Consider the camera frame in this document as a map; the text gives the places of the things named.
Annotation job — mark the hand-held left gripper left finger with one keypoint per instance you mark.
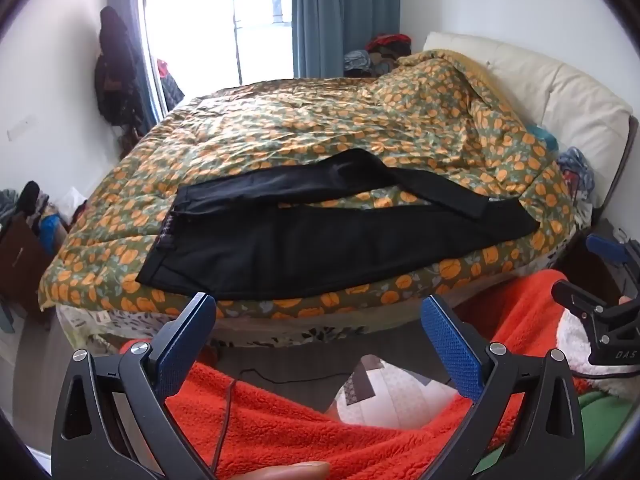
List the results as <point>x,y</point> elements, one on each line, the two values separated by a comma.
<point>182,355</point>

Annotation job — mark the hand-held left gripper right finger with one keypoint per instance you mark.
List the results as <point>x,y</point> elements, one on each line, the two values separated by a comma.
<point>450,345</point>

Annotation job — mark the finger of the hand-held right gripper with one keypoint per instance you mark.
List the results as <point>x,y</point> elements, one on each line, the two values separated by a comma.
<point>575,297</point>
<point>605,250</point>

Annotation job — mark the black pants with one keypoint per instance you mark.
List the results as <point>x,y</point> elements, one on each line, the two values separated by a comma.
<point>300,250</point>

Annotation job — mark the person's left hand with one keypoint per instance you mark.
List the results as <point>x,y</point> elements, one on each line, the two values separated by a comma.
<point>285,472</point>

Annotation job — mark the white fleece cloth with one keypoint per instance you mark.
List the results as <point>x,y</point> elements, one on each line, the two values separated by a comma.
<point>575,355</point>

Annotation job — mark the blue crumpled cloth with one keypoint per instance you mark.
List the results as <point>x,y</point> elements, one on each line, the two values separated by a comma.
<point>577,170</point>

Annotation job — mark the green cloth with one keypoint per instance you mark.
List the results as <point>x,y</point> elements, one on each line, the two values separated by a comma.
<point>605,430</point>

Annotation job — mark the leaf print bed sheet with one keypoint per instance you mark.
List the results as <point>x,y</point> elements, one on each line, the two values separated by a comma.
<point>300,332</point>

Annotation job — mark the orange fleece garment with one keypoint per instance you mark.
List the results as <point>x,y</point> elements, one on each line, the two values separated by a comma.
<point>300,425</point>

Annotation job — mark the cream upholstered headboard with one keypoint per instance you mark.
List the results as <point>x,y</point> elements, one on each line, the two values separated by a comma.
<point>565,95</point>

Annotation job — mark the brown wooden cabinet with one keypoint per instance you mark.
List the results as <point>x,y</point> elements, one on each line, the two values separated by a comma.
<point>20,265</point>

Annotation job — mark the clothes heap on cabinet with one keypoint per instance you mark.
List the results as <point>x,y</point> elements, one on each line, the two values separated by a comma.
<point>35,210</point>

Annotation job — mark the orange floral green quilt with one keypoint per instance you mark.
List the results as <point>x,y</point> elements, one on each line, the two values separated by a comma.
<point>300,120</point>

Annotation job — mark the red and dark jacket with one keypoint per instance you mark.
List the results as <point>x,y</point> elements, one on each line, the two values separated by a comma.
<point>170,85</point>

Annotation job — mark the dark hanging coats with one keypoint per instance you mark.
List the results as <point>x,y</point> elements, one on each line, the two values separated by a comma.
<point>117,75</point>

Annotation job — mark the pile of clothes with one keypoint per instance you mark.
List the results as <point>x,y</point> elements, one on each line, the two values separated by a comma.
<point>380,52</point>

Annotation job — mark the bright window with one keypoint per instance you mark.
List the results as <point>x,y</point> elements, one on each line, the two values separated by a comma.
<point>215,25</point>

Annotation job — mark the blue curtain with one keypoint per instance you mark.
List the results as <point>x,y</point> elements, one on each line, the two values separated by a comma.
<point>345,15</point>

